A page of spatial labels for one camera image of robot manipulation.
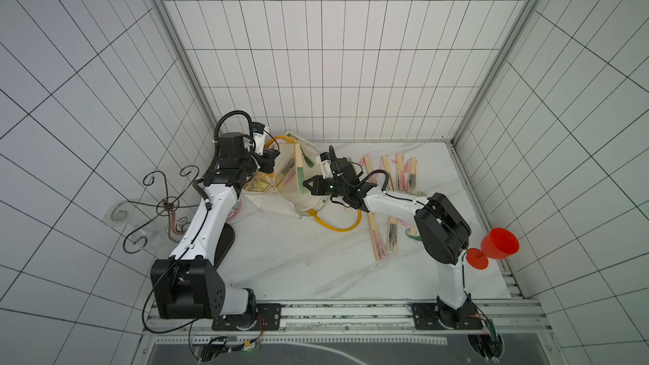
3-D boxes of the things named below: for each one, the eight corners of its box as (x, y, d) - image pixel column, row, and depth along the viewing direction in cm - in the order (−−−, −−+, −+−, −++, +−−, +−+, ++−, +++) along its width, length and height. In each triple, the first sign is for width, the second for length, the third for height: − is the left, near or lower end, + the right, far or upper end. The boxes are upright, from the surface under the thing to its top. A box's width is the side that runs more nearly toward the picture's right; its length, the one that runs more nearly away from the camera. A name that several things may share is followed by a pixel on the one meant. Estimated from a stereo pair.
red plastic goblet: (468, 269, 85) (495, 252, 72) (460, 248, 90) (484, 228, 76) (492, 269, 85) (523, 252, 72) (483, 248, 90) (511, 228, 76)
